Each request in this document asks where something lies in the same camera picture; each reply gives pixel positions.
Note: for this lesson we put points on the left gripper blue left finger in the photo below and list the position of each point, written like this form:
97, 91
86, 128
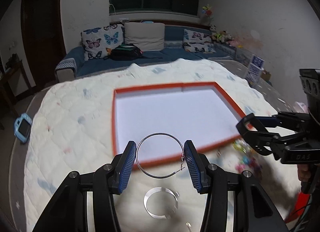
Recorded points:
124, 167

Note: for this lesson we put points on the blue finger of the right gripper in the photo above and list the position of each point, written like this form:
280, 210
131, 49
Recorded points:
256, 123
260, 141

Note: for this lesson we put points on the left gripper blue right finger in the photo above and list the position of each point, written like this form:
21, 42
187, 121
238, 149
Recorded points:
194, 164

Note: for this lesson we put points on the silver hoop earring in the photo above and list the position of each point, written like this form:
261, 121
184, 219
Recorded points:
154, 153

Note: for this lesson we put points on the right hand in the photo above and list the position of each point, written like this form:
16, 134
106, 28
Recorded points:
304, 174

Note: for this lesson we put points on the silver bangle with pearl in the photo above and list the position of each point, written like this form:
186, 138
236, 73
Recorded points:
161, 203

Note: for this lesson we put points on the orange shallow tray box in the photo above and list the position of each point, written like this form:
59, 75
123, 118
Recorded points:
201, 111

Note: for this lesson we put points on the blue white chart board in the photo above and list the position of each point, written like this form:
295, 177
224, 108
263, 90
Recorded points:
254, 70

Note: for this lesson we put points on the white quilted blanket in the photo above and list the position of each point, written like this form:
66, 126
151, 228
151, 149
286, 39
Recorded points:
72, 131

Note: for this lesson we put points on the pearl drop earring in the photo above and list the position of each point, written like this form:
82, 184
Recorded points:
188, 226

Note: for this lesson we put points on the plush toys pile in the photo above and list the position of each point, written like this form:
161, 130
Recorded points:
223, 37

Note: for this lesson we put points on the blue sofa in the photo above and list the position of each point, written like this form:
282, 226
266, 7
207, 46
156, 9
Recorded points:
74, 65

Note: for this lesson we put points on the black green backpack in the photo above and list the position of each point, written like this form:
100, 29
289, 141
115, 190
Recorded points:
125, 52

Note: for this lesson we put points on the colourful toy flower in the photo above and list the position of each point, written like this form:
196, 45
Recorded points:
208, 13

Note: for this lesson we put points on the butterfly print pillow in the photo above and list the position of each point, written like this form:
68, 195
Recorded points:
100, 41

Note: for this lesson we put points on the beige cushion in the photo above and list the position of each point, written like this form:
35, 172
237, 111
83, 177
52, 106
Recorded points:
145, 36

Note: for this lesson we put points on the dark wooden desk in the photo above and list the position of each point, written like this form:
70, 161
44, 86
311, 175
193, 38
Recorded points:
14, 73

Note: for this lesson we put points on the dark wooden door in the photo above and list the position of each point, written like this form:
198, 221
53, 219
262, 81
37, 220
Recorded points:
42, 37

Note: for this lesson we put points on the blue toy camera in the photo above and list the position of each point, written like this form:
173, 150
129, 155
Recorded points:
22, 127

